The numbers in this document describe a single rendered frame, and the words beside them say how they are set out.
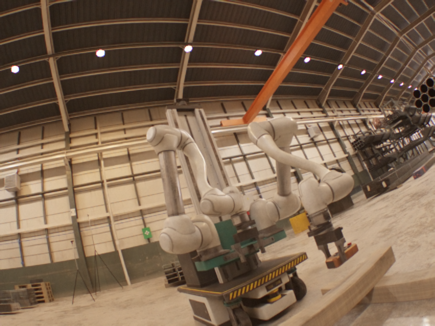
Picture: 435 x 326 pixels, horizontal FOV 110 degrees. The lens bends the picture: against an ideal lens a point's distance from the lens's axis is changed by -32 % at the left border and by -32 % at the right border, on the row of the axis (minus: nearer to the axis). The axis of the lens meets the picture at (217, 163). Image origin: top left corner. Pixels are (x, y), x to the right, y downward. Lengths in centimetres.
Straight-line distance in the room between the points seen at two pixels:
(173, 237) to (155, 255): 871
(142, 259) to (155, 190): 319
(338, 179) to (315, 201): 17
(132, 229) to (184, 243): 898
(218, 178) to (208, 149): 26
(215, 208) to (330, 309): 66
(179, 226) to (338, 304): 84
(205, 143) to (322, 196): 118
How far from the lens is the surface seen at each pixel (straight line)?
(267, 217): 160
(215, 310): 149
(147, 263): 986
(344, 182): 107
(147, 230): 987
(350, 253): 108
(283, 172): 152
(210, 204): 102
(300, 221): 757
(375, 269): 121
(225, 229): 159
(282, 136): 138
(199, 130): 197
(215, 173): 181
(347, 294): 104
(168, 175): 128
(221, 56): 1237
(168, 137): 132
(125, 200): 1046
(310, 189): 98
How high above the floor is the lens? 58
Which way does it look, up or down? 20 degrees up
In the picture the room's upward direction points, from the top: 20 degrees counter-clockwise
